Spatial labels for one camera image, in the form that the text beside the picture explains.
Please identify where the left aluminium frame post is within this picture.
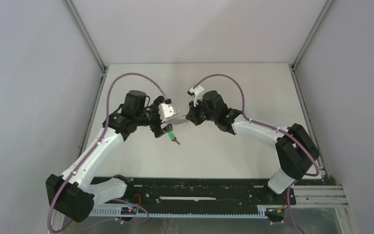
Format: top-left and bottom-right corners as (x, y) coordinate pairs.
(62, 0), (108, 72)

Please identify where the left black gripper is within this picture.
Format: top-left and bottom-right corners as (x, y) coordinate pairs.
(135, 97), (172, 137)

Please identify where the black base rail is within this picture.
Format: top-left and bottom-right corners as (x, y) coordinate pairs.
(92, 176), (296, 215)

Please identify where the right aluminium frame post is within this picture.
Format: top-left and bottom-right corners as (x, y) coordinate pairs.
(290, 0), (335, 69)

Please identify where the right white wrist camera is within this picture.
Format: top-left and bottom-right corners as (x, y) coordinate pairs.
(187, 85), (205, 107)

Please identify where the white cable duct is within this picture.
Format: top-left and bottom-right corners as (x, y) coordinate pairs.
(89, 206), (267, 219)

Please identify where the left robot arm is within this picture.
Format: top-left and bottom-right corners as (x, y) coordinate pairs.
(46, 90), (177, 222)

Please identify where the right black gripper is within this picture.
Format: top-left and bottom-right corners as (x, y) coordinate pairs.
(186, 97), (217, 127)

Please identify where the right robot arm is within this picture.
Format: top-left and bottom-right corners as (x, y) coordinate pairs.
(186, 86), (319, 204)

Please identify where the aluminium frame post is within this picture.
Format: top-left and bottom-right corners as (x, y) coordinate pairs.
(62, 0), (108, 72)
(290, 0), (335, 69)

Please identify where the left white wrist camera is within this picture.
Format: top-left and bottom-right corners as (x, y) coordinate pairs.
(158, 99), (178, 122)

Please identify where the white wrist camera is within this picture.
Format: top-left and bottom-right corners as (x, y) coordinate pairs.
(158, 99), (178, 122)
(187, 85), (205, 107)

